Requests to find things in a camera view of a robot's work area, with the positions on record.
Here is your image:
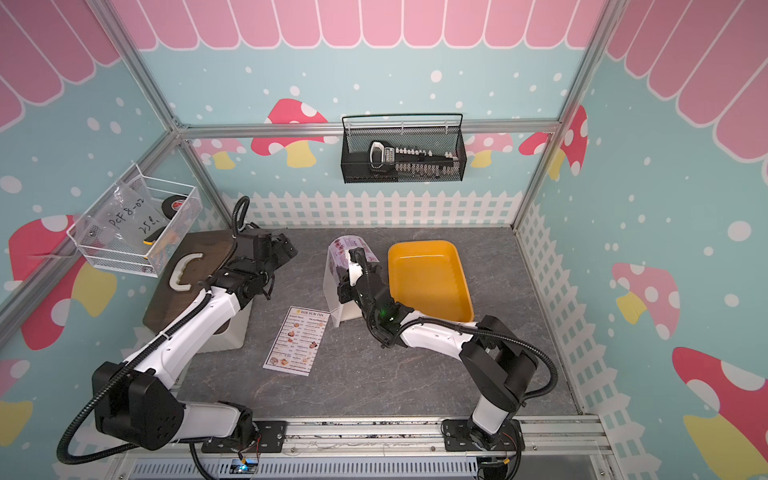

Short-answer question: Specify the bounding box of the pink special menu sheet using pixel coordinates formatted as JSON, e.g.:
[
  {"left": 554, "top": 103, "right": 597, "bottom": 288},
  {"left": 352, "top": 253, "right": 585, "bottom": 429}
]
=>
[{"left": 327, "top": 235, "right": 379, "bottom": 284}]

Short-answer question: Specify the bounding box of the clear acrylic menu holder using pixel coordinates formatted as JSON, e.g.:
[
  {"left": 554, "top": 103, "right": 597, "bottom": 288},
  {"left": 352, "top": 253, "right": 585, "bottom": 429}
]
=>
[{"left": 322, "top": 242, "right": 367, "bottom": 329}]

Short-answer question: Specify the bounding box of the yellow-header menu sheet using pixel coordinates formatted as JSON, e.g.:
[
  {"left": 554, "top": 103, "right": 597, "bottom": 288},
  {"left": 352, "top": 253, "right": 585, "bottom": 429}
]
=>
[{"left": 263, "top": 306, "right": 331, "bottom": 377}]

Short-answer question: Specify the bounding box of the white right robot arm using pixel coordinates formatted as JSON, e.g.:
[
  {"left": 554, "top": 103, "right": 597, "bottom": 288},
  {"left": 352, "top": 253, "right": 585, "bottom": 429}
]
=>
[{"left": 337, "top": 247, "right": 559, "bottom": 479}]

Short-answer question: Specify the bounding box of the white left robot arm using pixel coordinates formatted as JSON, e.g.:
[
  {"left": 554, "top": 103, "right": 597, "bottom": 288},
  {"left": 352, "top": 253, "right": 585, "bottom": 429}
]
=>
[{"left": 56, "top": 196, "right": 297, "bottom": 465}]

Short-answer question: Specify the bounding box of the yellow plastic tray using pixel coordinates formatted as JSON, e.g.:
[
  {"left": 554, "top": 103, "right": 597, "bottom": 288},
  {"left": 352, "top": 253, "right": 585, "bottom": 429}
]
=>
[{"left": 388, "top": 240, "right": 475, "bottom": 323}]

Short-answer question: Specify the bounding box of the white box with brown lid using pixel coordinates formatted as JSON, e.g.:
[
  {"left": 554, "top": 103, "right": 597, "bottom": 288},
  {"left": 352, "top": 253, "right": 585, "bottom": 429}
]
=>
[{"left": 143, "top": 230, "right": 252, "bottom": 353}]

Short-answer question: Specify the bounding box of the black tape roll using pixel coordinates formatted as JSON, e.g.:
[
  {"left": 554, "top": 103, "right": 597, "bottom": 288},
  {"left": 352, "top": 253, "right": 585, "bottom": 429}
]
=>
[{"left": 161, "top": 195, "right": 187, "bottom": 220}]

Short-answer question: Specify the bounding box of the socket set in basket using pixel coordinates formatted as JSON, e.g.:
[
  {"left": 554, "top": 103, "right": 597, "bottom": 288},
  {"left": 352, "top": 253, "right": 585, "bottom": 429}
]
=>
[{"left": 367, "top": 141, "right": 464, "bottom": 181}]

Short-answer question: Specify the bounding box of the clear labelled plastic bag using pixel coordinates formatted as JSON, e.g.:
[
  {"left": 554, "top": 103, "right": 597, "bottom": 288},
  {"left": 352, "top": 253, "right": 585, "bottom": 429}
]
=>
[{"left": 92, "top": 181, "right": 169, "bottom": 258}]

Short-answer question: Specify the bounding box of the black wire wall basket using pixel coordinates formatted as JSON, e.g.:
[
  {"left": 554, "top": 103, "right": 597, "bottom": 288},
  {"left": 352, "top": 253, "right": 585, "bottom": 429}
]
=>
[{"left": 340, "top": 113, "right": 467, "bottom": 184}]

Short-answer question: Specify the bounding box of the white wire wall basket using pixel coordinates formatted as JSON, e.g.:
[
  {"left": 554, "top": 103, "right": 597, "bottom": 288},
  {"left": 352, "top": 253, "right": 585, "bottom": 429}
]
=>
[{"left": 67, "top": 164, "right": 202, "bottom": 278}]

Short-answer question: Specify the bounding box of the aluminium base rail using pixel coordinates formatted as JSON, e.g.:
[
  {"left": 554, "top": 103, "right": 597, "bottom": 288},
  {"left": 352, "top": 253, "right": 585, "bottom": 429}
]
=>
[{"left": 107, "top": 416, "right": 622, "bottom": 479}]

